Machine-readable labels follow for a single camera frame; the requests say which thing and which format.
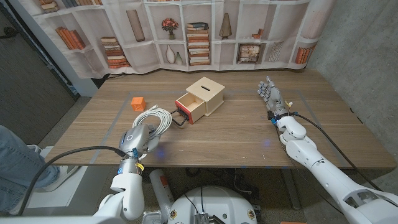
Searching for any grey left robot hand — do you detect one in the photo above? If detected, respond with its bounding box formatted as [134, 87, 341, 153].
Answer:
[118, 123, 161, 158]

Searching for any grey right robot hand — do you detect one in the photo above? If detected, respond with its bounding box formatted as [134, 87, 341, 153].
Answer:
[257, 76, 290, 119]

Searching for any white Ethernet cable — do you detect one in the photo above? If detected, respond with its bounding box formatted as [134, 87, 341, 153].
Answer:
[132, 105, 173, 139]

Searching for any orange block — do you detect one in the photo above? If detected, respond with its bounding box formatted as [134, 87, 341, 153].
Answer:
[130, 96, 147, 112]

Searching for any white cylinder with orange label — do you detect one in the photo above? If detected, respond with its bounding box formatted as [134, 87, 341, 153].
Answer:
[149, 168, 175, 218]

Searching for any wooden box with slot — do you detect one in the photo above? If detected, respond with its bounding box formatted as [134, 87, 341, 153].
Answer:
[185, 77, 226, 117]

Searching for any printed bookshelf backdrop cloth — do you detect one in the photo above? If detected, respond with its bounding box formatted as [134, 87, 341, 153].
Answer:
[18, 0, 336, 79]

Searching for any grey table leg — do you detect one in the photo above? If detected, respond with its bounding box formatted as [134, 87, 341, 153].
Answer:
[281, 167, 302, 211]

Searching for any white robot torso base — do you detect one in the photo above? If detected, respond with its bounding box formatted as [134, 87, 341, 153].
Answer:
[167, 185, 258, 224]

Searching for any person's leg in blue jeans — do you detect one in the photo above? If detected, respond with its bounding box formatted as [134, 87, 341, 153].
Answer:
[0, 124, 60, 215]

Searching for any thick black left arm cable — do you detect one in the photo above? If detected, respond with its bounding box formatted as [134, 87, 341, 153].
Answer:
[17, 145, 127, 217]

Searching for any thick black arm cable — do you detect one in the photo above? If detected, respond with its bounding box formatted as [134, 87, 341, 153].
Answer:
[292, 111, 384, 192]
[17, 145, 127, 217]

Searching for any red-front wooden drawer, black handle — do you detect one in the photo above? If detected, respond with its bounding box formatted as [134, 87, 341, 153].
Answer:
[168, 91, 207, 127]

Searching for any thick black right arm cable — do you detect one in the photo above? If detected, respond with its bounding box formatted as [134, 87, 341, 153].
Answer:
[292, 111, 384, 192]

